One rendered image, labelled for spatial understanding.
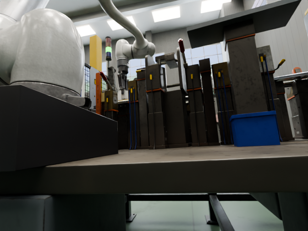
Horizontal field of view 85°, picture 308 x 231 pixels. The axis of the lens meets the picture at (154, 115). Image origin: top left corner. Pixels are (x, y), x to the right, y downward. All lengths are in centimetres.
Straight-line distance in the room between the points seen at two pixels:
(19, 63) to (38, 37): 7
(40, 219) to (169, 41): 943
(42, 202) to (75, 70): 31
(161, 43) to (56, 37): 916
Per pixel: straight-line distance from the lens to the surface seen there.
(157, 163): 23
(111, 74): 111
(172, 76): 869
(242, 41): 74
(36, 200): 30
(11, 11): 75
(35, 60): 47
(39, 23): 51
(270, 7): 78
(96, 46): 217
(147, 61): 90
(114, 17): 114
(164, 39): 967
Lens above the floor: 72
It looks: 10 degrees up
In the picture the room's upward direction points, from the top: 4 degrees counter-clockwise
